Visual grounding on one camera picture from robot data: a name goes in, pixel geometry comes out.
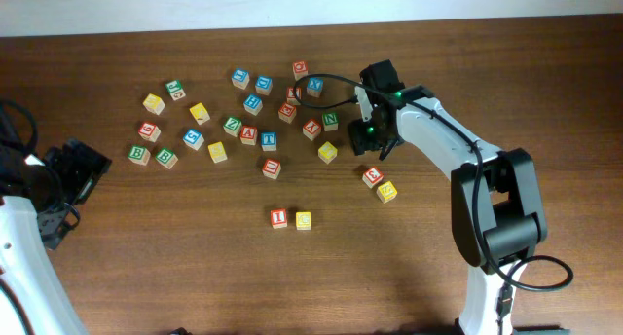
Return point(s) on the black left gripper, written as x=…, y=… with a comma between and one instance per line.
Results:
x=89, y=166

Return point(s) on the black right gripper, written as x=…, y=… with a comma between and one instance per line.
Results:
x=360, y=141

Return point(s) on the yellow O wooden block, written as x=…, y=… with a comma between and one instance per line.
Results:
x=303, y=220

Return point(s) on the red A wooden block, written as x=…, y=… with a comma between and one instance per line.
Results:
x=248, y=135

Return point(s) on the red I wooden block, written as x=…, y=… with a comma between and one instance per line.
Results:
x=278, y=218

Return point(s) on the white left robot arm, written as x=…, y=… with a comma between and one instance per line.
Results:
x=39, y=200

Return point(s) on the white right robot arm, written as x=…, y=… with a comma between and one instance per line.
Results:
x=496, y=207

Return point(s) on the red 3 wooden block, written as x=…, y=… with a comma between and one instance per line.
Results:
x=372, y=177

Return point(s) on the green N wooden block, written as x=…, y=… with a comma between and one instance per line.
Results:
x=330, y=121

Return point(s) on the yellow wooden block near R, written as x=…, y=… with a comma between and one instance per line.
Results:
x=327, y=152

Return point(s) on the yellow S wooden block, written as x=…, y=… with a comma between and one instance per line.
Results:
x=386, y=192

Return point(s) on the green B block left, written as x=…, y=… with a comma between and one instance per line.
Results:
x=139, y=155

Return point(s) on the green b block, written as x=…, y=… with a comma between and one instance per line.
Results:
x=166, y=158
x=139, y=155

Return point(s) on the red Y block lower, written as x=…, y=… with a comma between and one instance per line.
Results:
x=311, y=129

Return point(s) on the red y block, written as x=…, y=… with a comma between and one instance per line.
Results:
x=311, y=129
x=293, y=95

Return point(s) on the blue X wooden block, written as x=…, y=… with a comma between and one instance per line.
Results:
x=315, y=86

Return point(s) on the red 6 wooden block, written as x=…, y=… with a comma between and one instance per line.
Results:
x=149, y=132

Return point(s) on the green B block right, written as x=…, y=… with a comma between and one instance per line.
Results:
x=166, y=158

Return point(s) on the red E wooden block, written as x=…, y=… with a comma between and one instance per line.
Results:
x=287, y=112

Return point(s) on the yellow block far left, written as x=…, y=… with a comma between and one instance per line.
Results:
x=153, y=104

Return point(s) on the red Y block upper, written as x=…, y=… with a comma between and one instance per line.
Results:
x=293, y=95

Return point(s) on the red C wooden block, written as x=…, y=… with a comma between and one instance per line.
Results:
x=300, y=69

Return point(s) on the blue T wooden block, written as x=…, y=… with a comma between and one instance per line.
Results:
x=268, y=141

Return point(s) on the red U wooden block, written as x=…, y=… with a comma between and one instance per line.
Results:
x=272, y=168

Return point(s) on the green J wooden block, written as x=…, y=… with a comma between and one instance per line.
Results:
x=175, y=89

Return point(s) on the blue D wooden block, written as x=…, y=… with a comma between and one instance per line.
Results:
x=264, y=85

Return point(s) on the blue H wooden block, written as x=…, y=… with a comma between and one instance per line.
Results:
x=253, y=104

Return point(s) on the yellow block upper middle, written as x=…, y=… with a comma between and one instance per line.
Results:
x=199, y=113

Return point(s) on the yellow block centre left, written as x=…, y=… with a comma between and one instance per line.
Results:
x=217, y=152

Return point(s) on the green Z wooden block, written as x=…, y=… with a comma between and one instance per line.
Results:
x=233, y=126

